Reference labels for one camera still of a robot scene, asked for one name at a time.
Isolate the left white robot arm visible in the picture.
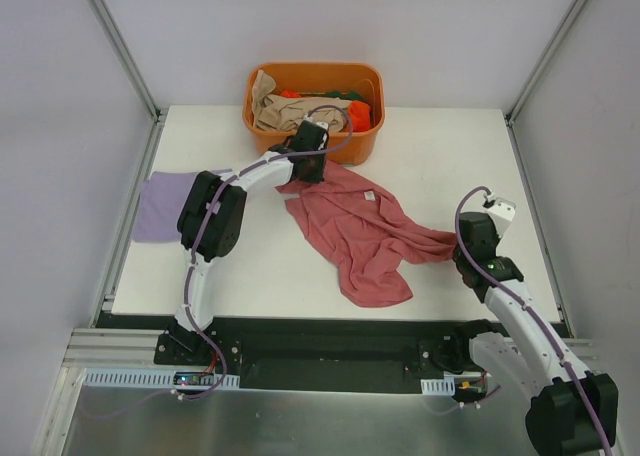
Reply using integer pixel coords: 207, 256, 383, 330
154, 116, 329, 365

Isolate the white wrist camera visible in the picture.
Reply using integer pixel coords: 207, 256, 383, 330
303, 116, 329, 132
483, 192, 516, 238

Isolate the left white cable duct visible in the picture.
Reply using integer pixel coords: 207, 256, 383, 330
84, 368, 240, 391

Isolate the green t shirt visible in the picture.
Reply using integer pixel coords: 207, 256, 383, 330
323, 91, 367, 103

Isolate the beige t shirt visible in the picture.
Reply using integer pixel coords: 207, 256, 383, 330
250, 70, 351, 132

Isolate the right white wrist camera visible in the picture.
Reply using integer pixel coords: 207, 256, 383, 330
483, 192, 516, 238

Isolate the right aluminium frame post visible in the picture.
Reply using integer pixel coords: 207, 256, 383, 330
505, 0, 591, 127

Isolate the orange t shirt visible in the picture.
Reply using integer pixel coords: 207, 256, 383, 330
279, 90, 372, 132

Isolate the pink t shirt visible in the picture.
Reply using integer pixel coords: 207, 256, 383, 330
277, 162, 456, 308

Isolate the left aluminium frame post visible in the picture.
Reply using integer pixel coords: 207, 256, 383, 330
87, 0, 163, 121

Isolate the white cable duct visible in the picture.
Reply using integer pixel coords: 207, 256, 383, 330
420, 377, 456, 397
84, 368, 240, 391

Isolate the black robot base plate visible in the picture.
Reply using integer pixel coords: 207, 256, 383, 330
97, 315, 506, 394

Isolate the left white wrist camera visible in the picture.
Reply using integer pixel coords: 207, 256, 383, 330
303, 116, 329, 132

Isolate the aluminium front frame rail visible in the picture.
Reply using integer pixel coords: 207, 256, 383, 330
62, 325, 599, 377

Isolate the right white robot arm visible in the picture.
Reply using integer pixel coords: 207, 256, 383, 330
450, 212, 619, 455

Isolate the aluminium frame post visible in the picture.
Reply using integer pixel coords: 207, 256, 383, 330
505, 0, 591, 127
87, 0, 163, 121

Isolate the folded purple t shirt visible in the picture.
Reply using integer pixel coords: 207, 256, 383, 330
132, 167, 234, 244

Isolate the right white cable duct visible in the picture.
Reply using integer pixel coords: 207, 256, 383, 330
420, 377, 456, 397

